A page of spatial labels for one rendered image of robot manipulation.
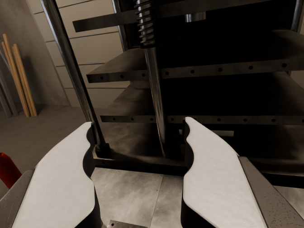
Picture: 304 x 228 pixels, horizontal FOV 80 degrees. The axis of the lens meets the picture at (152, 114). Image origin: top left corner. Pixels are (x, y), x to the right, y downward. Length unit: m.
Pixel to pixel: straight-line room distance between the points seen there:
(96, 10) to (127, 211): 2.81
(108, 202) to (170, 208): 0.28
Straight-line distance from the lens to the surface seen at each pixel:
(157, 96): 0.87
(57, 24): 0.98
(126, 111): 1.08
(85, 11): 3.31
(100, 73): 0.99
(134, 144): 1.23
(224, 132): 0.98
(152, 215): 0.86
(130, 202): 0.91
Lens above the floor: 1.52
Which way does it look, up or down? 29 degrees down
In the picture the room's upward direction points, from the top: 10 degrees counter-clockwise
